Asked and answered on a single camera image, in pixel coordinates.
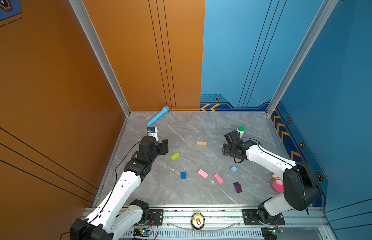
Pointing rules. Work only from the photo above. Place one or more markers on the pink plush doll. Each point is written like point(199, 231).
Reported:
point(277, 184)

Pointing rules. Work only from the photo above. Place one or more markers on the round emergency button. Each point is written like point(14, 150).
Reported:
point(197, 221)

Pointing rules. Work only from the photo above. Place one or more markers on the aluminium front rail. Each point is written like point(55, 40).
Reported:
point(226, 223)

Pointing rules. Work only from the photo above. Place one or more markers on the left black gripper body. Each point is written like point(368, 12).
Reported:
point(161, 149)

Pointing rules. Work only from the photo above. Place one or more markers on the light pink block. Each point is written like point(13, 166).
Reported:
point(203, 173)

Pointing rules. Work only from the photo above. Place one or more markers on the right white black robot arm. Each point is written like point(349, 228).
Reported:
point(300, 185)

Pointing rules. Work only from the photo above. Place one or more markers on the purple block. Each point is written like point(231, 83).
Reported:
point(237, 187)

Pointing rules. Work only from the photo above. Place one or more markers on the light blue cube block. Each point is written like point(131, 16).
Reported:
point(233, 169)

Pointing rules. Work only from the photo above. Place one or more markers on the blue toy microphone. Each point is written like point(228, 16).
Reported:
point(158, 116)

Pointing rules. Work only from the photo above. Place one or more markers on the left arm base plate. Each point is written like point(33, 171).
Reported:
point(152, 216)

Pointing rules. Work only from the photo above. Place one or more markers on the lime green block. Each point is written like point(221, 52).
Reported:
point(175, 156)

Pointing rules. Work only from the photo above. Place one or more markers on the right circuit board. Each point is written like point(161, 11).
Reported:
point(275, 232)

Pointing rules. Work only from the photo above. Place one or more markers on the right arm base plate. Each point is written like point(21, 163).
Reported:
point(250, 216)

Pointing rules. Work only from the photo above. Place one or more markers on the left green circuit board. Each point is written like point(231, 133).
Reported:
point(142, 233)

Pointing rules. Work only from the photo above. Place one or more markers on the natural wood block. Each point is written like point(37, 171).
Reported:
point(199, 143)

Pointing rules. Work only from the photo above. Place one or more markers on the white bottle green cap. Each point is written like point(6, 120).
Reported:
point(241, 130)

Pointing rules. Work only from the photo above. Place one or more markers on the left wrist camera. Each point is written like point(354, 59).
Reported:
point(153, 132)

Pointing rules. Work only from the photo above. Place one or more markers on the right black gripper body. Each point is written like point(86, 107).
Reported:
point(228, 150)

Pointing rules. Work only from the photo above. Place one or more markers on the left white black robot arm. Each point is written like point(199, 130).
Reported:
point(106, 222)

